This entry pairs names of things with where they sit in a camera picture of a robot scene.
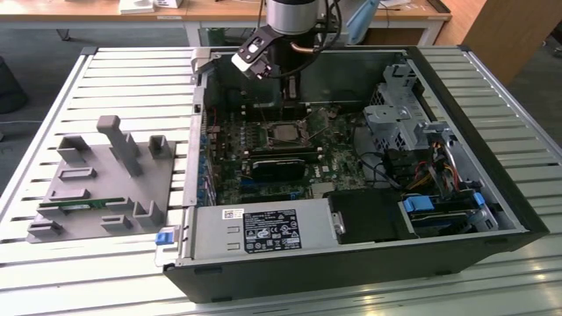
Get silver CPU green board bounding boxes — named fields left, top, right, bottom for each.
left=268, top=124, right=305, bottom=142

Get CPU socket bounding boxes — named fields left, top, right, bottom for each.
left=261, top=120, right=317, bottom=149

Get green board under desk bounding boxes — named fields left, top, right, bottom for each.
left=205, top=27, right=230, bottom=46

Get white papers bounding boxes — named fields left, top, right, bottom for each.
left=378, top=0, right=425, bottom=9

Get wooden desk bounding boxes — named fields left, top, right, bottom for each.
left=0, top=0, right=192, bottom=42
left=186, top=0, right=453, bottom=47

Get silver drive cage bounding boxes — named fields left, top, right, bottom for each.
left=362, top=64, right=453, bottom=152

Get green motherboard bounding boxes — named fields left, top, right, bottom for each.
left=200, top=98, right=366, bottom=205

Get black graphics card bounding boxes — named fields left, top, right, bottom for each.
left=250, top=157, right=308, bottom=184

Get silver chipset heatsink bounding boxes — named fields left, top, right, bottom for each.
left=310, top=183, right=336, bottom=199

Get black plastic shroud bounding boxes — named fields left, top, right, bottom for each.
left=328, top=190, right=417, bottom=245

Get silver shroud latch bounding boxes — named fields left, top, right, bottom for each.
left=332, top=211, right=348, bottom=235

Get wooden cabinet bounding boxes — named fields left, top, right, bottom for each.
left=459, top=0, right=562, bottom=87

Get blue disk carrier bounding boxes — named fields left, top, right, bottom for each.
left=402, top=194, right=437, bottom=215

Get silver power supply black label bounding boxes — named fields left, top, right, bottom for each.
left=188, top=198, right=341, bottom=266

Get grey parts rack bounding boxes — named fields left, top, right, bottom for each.
left=26, top=115, right=180, bottom=244

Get green RAM stick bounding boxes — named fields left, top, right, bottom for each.
left=38, top=196, right=125, bottom=212

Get black PC case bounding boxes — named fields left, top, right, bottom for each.
left=162, top=45, right=551, bottom=304

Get silver disk bay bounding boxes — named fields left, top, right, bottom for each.
left=397, top=188, right=503, bottom=238

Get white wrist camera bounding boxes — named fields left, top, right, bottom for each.
left=232, top=27, right=282, bottom=80

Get black cable conduit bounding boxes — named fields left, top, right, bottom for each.
left=280, top=0, right=349, bottom=79

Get coloured wire bundle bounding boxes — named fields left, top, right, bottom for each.
left=406, top=140, right=465, bottom=200

